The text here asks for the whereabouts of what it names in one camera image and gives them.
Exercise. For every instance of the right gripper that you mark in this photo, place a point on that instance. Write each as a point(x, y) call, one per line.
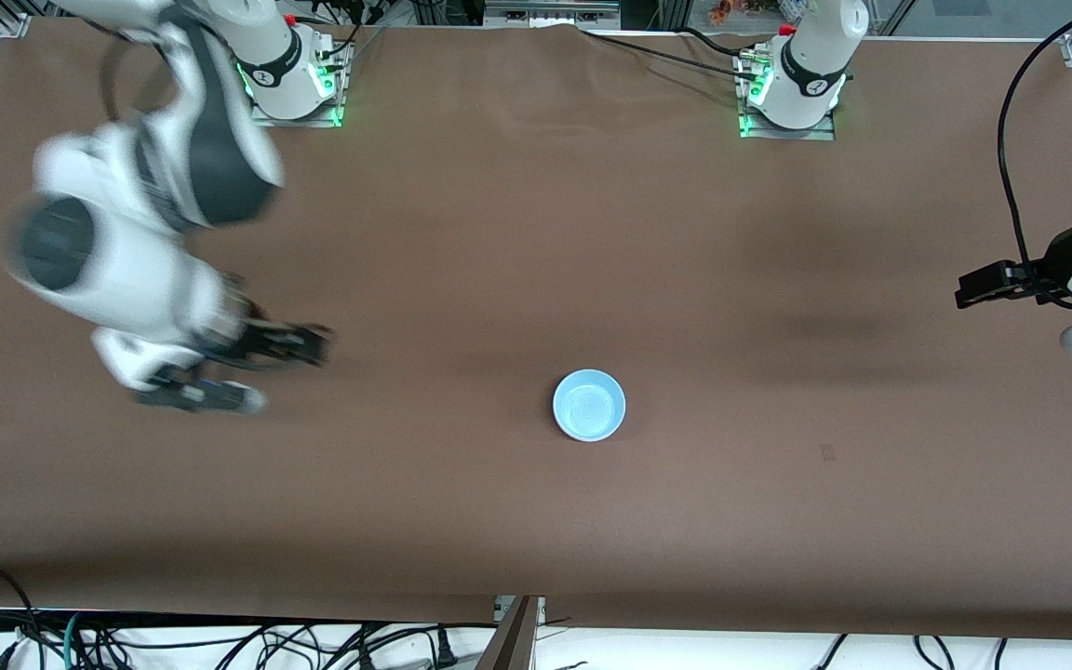
point(255, 338)

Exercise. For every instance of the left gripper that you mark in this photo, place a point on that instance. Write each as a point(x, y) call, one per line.
point(1060, 261)

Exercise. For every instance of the blue bowl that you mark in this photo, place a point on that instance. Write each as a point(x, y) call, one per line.
point(589, 406)

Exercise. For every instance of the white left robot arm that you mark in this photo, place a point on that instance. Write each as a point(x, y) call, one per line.
point(810, 56)

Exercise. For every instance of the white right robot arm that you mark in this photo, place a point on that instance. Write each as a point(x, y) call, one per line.
point(127, 270)

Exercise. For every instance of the brown table cover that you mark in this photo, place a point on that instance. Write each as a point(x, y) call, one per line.
point(685, 233)

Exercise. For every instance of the black power plug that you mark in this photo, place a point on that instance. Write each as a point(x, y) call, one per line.
point(445, 649)

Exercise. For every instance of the orange object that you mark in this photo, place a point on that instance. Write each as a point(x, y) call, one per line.
point(724, 11)

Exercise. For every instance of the white power strip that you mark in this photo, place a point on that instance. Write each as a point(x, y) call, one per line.
point(550, 11)

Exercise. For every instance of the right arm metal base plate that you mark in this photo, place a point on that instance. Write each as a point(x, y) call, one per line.
point(313, 119)

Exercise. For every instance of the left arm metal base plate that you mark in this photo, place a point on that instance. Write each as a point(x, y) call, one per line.
point(824, 133)

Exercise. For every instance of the grey metal frame post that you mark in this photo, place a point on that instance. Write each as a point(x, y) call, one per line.
point(513, 642)

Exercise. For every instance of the small aluminium corner bracket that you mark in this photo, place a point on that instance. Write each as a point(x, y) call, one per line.
point(13, 26)

